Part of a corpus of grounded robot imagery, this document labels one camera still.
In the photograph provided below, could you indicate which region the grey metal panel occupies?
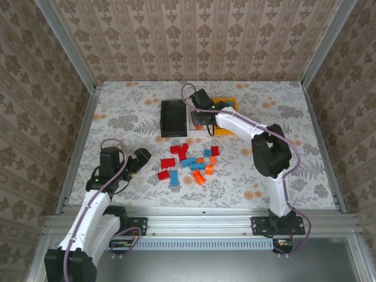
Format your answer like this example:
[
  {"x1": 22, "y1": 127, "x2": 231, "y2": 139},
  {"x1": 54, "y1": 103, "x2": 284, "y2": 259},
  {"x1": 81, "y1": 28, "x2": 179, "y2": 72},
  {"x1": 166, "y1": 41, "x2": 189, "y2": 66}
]
[{"x1": 45, "y1": 238, "x2": 361, "y2": 282}]

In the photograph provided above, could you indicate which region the aluminium panel frame bar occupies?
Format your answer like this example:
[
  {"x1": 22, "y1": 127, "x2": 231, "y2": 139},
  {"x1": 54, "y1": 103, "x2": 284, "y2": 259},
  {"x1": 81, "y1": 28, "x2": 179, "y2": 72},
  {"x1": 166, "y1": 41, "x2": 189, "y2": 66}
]
[
  {"x1": 348, "y1": 233, "x2": 376, "y2": 282},
  {"x1": 25, "y1": 231, "x2": 55, "y2": 282}
]

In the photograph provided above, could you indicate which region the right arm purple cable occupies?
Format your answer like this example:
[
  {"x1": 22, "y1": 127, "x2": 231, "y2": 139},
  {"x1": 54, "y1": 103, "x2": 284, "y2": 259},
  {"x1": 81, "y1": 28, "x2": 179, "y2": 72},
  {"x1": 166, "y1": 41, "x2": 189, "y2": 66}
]
[{"x1": 180, "y1": 82, "x2": 312, "y2": 259}]

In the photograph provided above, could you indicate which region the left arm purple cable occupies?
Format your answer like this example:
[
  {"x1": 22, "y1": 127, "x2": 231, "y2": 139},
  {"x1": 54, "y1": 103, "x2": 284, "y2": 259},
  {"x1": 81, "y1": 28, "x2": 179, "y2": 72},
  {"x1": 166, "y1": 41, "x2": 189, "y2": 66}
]
[{"x1": 64, "y1": 137, "x2": 142, "y2": 282}]

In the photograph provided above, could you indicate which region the aluminium frame post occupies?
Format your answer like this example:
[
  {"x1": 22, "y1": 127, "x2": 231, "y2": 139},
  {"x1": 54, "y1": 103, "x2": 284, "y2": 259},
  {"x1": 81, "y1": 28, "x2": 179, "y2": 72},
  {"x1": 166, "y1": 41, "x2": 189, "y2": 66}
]
[
  {"x1": 34, "y1": 0, "x2": 97, "y2": 92},
  {"x1": 301, "y1": 0, "x2": 359, "y2": 89}
]

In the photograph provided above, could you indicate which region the aluminium side rail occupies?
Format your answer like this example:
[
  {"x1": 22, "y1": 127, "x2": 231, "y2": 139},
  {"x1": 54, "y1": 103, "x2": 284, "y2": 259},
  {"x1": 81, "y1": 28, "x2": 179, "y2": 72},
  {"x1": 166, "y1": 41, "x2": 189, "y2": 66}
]
[
  {"x1": 301, "y1": 83, "x2": 348, "y2": 214},
  {"x1": 55, "y1": 84, "x2": 103, "y2": 214}
]

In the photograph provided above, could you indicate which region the black plastic bin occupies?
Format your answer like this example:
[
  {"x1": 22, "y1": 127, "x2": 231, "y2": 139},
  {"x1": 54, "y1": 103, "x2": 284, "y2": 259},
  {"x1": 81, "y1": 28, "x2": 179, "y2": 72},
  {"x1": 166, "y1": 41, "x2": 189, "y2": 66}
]
[{"x1": 160, "y1": 99, "x2": 189, "y2": 139}]

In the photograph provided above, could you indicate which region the yellow plastic bin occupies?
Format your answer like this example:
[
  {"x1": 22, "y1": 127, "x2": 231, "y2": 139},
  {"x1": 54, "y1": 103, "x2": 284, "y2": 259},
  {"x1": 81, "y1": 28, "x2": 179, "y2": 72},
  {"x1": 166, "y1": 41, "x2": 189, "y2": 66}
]
[{"x1": 211, "y1": 97, "x2": 239, "y2": 136}]

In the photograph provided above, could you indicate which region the orange lego wedge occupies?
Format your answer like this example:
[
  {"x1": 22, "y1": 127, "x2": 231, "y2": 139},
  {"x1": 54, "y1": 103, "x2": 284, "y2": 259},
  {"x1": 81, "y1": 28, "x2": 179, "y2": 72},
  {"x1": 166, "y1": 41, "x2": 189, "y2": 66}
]
[{"x1": 190, "y1": 169, "x2": 207, "y2": 186}]

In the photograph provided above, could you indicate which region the floral table cover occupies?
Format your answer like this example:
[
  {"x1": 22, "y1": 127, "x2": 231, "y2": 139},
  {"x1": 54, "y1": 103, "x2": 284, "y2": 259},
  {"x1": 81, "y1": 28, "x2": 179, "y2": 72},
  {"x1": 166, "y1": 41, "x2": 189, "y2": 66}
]
[{"x1": 69, "y1": 80, "x2": 338, "y2": 210}]

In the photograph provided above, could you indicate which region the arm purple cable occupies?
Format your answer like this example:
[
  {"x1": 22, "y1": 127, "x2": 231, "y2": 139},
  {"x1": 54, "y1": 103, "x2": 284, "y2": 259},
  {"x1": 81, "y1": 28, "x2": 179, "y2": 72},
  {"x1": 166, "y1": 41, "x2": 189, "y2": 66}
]
[
  {"x1": 180, "y1": 82, "x2": 312, "y2": 259},
  {"x1": 64, "y1": 137, "x2": 142, "y2": 282}
]

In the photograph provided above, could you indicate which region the grey slotted cable duct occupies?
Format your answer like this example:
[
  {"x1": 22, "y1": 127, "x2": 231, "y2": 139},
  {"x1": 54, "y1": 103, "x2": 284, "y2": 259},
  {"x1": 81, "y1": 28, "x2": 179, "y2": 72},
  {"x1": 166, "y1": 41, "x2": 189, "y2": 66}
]
[{"x1": 54, "y1": 239, "x2": 274, "y2": 251}]

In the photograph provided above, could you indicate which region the white plastic bin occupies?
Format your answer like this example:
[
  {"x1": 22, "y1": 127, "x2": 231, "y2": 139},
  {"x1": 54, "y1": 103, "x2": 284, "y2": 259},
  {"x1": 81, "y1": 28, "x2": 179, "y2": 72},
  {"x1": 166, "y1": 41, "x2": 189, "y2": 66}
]
[{"x1": 186, "y1": 98, "x2": 217, "y2": 136}]

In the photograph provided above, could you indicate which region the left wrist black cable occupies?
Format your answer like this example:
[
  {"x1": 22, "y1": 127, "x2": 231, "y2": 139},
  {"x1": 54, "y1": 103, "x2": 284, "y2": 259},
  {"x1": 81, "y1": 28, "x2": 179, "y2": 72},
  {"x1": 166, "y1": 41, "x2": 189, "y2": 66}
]
[{"x1": 113, "y1": 177, "x2": 133, "y2": 195}]

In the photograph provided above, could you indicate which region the aluminium cross rail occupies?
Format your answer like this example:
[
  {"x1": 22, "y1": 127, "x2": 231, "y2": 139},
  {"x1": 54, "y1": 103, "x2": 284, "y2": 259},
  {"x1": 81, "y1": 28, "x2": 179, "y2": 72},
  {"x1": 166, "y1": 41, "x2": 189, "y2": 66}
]
[{"x1": 43, "y1": 213, "x2": 361, "y2": 237}]

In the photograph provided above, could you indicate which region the small coloured wire bundle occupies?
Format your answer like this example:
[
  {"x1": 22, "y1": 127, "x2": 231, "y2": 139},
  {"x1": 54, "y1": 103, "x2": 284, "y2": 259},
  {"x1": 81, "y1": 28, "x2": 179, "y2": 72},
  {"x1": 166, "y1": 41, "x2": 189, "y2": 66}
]
[
  {"x1": 110, "y1": 240, "x2": 133, "y2": 250},
  {"x1": 274, "y1": 239, "x2": 294, "y2": 250}
]

